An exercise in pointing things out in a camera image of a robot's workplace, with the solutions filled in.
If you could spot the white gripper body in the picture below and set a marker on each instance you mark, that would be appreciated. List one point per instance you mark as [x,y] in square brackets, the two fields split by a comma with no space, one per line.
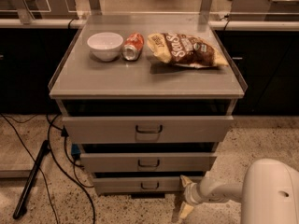
[190,193]

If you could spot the grey top drawer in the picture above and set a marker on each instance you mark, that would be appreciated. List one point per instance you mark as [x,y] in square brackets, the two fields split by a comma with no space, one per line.
[161,129]

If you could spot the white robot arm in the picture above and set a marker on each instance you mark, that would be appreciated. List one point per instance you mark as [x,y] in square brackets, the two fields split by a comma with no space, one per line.
[269,193]

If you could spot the grey middle drawer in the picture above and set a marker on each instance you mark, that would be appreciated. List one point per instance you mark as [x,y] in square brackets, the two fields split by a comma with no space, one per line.
[147,162]

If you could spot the grey bottom drawer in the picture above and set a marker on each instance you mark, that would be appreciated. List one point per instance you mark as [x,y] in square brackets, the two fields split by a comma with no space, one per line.
[126,185]

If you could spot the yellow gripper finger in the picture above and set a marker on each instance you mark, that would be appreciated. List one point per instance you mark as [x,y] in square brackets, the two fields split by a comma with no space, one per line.
[185,210]
[186,182]

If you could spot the clear acrylic barrier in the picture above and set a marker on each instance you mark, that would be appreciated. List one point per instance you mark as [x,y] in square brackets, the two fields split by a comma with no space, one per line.
[259,10]

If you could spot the grey drawer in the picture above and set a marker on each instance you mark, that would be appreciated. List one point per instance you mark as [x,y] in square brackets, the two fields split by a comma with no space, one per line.
[147,162]
[126,185]
[161,129]

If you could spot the black power strip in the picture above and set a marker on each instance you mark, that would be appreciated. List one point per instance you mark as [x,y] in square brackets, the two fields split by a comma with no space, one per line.
[20,209]

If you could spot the brown yellow chip bag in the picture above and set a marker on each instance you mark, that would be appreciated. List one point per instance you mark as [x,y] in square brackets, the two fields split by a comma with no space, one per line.
[184,50]

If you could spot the grey drawer cabinet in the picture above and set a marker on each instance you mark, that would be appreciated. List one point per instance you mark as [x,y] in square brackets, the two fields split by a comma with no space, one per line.
[84,86]

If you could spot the white horizontal rail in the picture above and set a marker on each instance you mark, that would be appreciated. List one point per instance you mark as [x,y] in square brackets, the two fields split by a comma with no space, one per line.
[284,26]

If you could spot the orange soda can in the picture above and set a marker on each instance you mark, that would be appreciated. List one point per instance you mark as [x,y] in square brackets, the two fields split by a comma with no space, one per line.
[132,47]

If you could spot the white ceramic bowl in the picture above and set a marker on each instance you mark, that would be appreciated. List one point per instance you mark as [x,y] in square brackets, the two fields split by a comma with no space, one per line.
[105,46]

